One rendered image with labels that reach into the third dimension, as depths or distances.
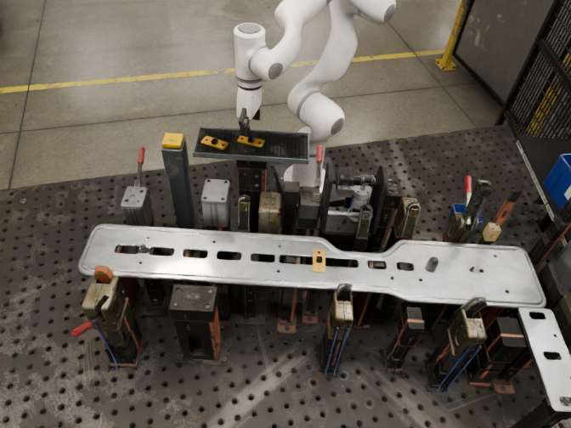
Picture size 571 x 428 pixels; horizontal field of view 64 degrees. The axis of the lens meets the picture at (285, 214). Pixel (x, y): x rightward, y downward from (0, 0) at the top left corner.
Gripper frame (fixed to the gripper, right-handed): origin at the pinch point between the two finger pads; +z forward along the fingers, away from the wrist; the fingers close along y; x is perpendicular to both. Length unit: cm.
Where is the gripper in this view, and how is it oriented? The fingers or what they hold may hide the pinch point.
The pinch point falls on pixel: (250, 125)
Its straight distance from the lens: 147.9
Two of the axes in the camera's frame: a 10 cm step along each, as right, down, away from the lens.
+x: 9.5, 2.5, -1.6
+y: -3.0, 7.0, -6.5
